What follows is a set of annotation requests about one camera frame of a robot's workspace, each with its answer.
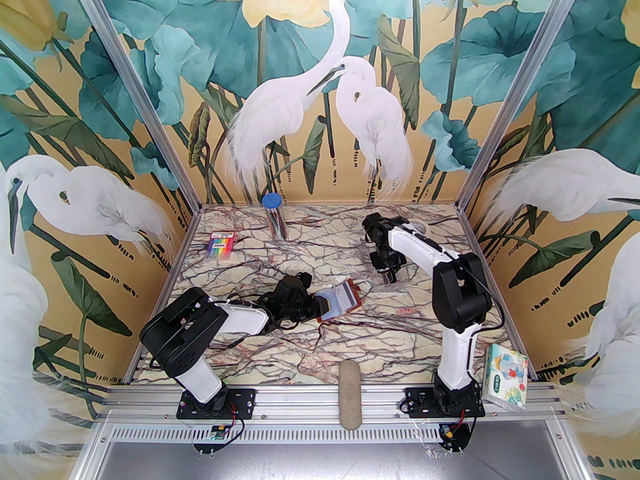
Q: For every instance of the printed tissue pack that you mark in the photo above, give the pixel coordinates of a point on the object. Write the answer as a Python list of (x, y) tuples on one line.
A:
[(505, 378)]

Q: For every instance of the small circuit board mount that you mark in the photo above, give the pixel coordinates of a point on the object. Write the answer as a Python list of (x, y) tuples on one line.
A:
[(216, 433), (450, 435)]

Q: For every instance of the pack of coloured pens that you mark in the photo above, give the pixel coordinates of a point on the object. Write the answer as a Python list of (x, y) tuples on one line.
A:
[(220, 245)]

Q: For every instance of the white masking tape roll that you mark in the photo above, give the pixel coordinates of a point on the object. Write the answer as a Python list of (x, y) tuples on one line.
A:
[(424, 226)]

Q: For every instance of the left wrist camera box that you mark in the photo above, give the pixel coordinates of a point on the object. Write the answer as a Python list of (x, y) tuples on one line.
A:
[(296, 287)]

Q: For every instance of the aluminium front rail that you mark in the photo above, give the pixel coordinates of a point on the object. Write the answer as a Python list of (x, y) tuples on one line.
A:
[(300, 398)]

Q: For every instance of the brown leather card holder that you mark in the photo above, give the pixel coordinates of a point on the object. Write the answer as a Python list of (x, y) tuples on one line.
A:
[(350, 300)]

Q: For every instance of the beige oblong pad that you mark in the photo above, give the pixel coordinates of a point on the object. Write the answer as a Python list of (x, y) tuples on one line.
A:
[(350, 393)]

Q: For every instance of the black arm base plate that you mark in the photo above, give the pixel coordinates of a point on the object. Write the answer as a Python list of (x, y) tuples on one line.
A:
[(417, 403), (245, 400)]

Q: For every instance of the clear tube with blue lid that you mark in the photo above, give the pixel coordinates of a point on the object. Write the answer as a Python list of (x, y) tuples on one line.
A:
[(274, 213)]

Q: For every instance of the aluminium frame post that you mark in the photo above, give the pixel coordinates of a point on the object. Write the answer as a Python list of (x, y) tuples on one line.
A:
[(515, 88), (139, 88)]

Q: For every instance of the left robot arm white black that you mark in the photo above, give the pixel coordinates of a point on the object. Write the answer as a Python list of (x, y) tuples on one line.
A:
[(245, 318)]

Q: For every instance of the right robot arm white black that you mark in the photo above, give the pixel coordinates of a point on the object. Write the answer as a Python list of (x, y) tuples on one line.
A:
[(457, 358)]

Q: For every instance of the perforated metal tray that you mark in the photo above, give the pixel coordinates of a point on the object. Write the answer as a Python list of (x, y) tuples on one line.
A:
[(320, 463)]

